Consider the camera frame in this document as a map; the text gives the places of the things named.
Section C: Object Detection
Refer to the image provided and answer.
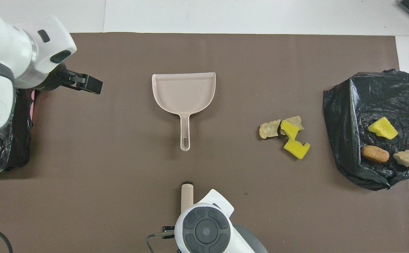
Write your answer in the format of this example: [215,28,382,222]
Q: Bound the yellow notched sponge piece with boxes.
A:
[283,140,311,160]

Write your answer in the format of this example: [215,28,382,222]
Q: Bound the beige hand brush black bristles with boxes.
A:
[181,182,194,211]

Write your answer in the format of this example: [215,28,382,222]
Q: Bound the beige plastic dustpan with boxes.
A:
[151,72,216,152]

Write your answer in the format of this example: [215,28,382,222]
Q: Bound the brown paper table mat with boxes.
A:
[0,32,409,253]

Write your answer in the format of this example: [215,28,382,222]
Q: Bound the black trash bag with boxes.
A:
[323,69,409,191]
[0,88,38,174]

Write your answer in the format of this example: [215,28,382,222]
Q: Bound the tan striped bread piece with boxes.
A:
[393,150,409,167]

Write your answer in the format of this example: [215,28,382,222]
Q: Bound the yellow sponge with green side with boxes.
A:
[368,117,399,140]

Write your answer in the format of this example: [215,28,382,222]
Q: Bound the brown nugget shaped toy food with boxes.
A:
[362,145,390,163]

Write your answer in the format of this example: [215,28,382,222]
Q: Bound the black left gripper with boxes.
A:
[38,63,103,95]

